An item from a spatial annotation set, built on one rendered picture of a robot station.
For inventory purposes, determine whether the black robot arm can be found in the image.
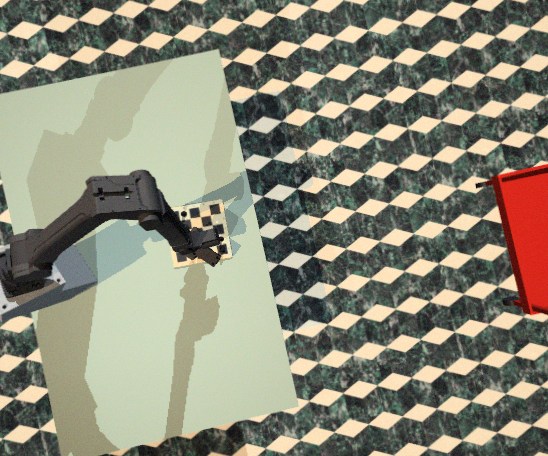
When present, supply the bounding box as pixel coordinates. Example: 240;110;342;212
0;170;221;298

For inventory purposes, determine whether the cream and dark blue chessboard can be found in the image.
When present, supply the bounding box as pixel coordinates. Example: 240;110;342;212
171;199;233;267

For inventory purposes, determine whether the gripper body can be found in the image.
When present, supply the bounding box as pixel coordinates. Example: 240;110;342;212
184;226;201;260

